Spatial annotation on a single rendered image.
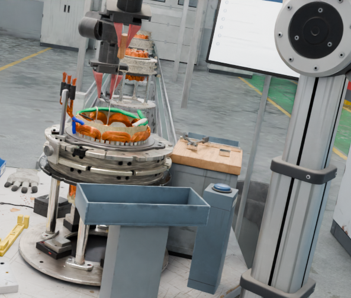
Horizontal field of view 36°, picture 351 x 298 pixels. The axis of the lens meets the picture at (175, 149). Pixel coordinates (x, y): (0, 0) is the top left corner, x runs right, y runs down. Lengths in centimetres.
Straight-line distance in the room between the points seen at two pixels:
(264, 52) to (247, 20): 15
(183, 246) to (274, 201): 48
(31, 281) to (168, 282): 33
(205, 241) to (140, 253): 27
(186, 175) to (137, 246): 41
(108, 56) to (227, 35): 97
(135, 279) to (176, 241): 41
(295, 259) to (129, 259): 33
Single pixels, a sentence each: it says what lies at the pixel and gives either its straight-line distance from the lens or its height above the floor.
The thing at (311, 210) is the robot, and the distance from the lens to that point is 109.
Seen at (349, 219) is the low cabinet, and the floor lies 22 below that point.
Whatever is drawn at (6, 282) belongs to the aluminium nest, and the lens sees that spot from 127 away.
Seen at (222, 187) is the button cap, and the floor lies 104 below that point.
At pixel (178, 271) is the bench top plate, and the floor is 78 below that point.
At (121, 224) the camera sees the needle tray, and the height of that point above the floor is 102.
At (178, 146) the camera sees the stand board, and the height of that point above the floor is 106.
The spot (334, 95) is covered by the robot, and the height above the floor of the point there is 132.
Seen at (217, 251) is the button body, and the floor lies 89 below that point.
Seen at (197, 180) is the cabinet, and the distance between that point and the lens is 145.
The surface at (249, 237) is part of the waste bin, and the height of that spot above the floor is 35.
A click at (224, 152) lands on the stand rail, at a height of 107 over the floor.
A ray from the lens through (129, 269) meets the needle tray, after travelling 111.
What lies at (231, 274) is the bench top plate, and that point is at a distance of 150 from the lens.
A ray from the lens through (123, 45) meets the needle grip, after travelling 133.
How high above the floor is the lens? 142
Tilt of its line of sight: 14 degrees down
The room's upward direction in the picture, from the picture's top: 9 degrees clockwise
